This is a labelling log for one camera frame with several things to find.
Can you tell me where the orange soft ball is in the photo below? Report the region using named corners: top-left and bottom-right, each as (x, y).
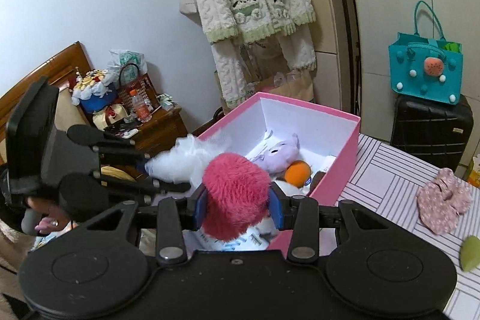
top-left (284, 160), bottom-right (312, 188)

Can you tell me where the white wet wipes pack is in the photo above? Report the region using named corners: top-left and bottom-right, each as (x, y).
top-left (191, 218), bottom-right (279, 252)

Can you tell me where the white fluffy plush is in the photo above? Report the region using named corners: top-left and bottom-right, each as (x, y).
top-left (145, 132), bottom-right (231, 188)

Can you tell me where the pink fluffy plush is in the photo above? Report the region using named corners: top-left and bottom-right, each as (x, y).
top-left (202, 153), bottom-right (271, 241)

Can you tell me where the green soft egg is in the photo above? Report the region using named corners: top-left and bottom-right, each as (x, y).
top-left (460, 235), bottom-right (480, 272)

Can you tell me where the person's hand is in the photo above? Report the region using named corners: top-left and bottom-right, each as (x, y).
top-left (21, 196), bottom-right (71, 236)

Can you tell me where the white brown plush cat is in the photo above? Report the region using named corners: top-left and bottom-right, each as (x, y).
top-left (273, 171), bottom-right (326, 196)

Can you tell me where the blue white bouquet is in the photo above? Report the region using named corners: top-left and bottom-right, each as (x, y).
top-left (71, 69), bottom-right (118, 114)

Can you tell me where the purple plush toy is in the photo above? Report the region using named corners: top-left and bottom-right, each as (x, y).
top-left (252, 134), bottom-right (299, 175)

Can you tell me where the pink storage box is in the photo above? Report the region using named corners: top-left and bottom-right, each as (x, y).
top-left (183, 91), bottom-right (362, 262)

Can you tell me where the wooden nightstand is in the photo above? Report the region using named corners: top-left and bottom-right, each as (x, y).
top-left (128, 104), bottom-right (187, 157)

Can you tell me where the striped bed sheet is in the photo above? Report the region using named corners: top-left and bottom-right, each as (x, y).
top-left (339, 135), bottom-right (479, 319)

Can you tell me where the pink floral cloth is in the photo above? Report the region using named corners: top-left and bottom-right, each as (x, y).
top-left (416, 167), bottom-right (473, 235)

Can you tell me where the black suitcase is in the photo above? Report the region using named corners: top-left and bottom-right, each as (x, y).
top-left (391, 95), bottom-right (474, 171)

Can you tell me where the yellow gift bag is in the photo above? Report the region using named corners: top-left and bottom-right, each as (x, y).
top-left (465, 154), bottom-right (480, 188)

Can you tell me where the teal felt tote bag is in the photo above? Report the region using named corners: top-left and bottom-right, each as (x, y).
top-left (388, 0), bottom-right (463, 105)

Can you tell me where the beige wardrobe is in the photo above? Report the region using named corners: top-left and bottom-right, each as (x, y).
top-left (277, 0), bottom-right (480, 163)

